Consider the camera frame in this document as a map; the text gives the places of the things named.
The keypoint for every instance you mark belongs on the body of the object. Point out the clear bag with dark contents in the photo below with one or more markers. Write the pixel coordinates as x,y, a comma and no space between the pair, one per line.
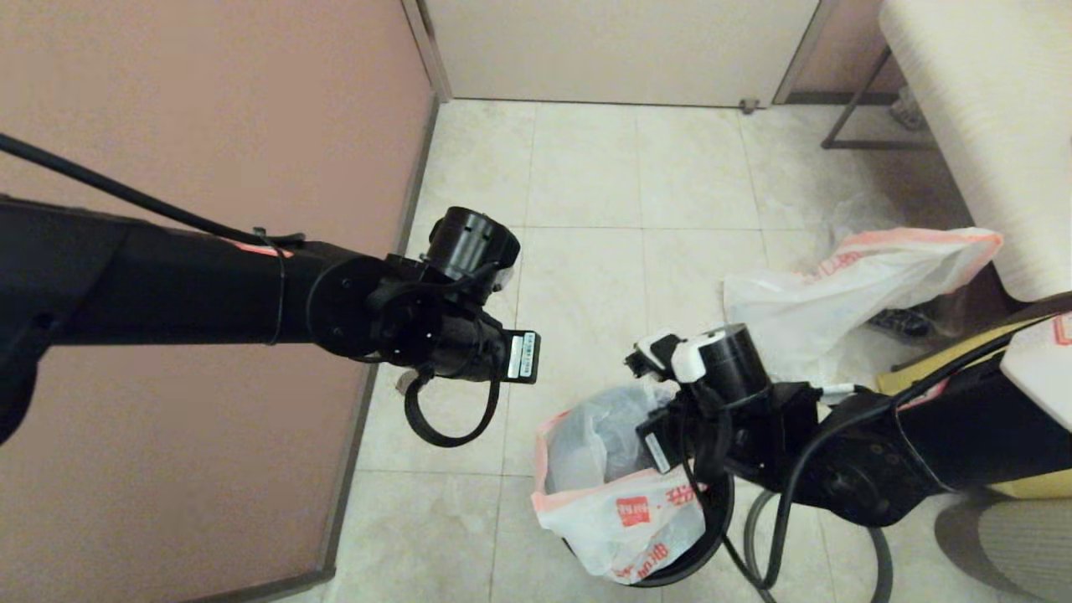
904,322

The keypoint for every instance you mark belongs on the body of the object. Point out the dark grey baseboard strip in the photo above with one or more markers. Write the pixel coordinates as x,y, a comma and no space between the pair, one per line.
343,502

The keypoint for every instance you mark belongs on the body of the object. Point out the yellow fabric bag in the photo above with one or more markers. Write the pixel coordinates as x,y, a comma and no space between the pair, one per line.
1030,486

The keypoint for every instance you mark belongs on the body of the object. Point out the white bag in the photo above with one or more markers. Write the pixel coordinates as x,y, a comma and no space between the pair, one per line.
837,285

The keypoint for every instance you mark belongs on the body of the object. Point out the dark metal table frame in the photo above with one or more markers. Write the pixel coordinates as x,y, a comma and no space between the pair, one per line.
878,144

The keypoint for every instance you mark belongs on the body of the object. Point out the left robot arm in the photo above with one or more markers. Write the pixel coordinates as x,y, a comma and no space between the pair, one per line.
167,285

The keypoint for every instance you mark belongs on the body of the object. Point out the small clear plastic wrapper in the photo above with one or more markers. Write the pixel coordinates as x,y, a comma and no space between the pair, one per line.
906,109

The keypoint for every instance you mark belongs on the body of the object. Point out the grey ribbed round pad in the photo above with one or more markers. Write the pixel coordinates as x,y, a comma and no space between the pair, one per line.
1022,553

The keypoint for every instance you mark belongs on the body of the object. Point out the white plastic bag liner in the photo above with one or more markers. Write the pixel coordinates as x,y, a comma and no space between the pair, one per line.
620,511

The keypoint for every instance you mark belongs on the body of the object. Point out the black round trash bin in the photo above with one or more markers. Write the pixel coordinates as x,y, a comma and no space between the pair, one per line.
720,519

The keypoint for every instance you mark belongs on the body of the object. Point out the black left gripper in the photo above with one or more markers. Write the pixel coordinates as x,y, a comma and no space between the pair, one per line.
477,352

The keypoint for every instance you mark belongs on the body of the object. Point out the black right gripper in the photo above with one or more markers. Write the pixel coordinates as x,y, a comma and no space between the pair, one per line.
708,444

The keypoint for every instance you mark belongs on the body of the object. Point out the white door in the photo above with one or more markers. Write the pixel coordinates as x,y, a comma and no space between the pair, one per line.
620,50

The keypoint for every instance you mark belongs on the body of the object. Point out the grey door frame post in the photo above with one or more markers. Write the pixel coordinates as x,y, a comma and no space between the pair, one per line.
427,50
804,50

